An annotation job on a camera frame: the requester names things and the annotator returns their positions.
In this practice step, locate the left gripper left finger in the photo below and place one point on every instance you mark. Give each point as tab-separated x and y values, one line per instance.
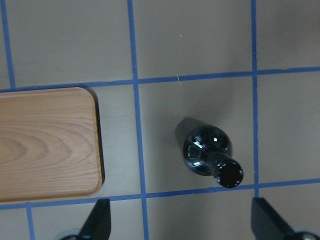
98	224

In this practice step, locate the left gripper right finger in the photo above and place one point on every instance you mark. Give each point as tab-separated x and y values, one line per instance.
266	223

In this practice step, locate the dark wine bottle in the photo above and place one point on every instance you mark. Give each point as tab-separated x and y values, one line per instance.
207	151

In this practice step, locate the wooden tray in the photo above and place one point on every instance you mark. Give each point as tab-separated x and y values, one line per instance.
50	145

